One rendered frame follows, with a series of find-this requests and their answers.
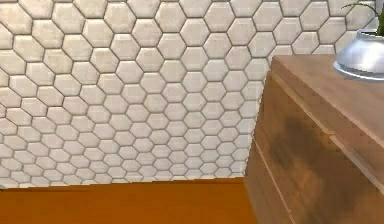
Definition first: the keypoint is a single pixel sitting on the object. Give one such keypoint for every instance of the green houseplant in silver pot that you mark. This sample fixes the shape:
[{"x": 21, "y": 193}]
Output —
[{"x": 363, "y": 55}]

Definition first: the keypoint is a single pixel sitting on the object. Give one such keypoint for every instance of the brown wooden chest of drawers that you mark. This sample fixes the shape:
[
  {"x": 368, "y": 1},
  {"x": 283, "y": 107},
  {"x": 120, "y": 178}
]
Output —
[{"x": 316, "y": 140}]

